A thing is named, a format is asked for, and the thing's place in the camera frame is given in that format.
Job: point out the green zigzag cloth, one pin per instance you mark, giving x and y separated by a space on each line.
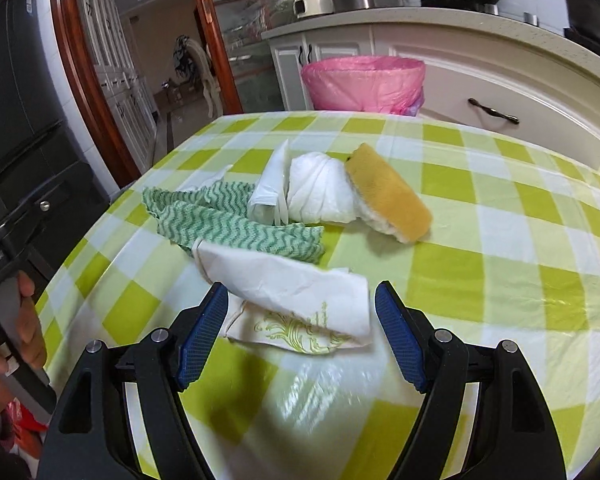
220 230

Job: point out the white two-door base cabinet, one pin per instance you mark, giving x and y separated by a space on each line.
285 75

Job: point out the black gas stove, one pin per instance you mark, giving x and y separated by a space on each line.
480 7

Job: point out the wooden glass sliding door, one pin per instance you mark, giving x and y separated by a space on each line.
215 35

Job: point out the red plastic bag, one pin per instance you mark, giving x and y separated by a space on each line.
27 422

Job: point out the yellow sponge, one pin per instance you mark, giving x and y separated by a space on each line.
390 195

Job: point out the trash bin with pink bag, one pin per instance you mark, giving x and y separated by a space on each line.
360 85

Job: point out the white tissue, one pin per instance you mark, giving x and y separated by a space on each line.
320 190

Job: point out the black refrigerator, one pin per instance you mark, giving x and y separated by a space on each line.
20 110

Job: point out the white hallway cabinets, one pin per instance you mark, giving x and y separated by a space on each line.
120 100

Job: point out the white dining chair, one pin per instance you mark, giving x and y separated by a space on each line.
207 85

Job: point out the person's left hand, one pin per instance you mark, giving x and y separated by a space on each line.
32 330

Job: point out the white rice cooker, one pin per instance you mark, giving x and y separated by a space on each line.
312 2

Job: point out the green checked tablecloth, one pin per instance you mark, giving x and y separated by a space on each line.
480 270

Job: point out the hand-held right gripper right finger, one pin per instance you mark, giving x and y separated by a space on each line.
400 345

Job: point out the white plastic wrapper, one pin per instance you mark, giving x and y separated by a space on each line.
270 185

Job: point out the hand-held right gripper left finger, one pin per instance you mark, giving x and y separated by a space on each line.
202 340

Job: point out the white printed napkin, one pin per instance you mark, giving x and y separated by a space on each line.
290 295

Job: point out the dark stock pot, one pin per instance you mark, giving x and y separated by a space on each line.
592 10

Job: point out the white drawer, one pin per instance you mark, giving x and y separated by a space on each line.
530 95

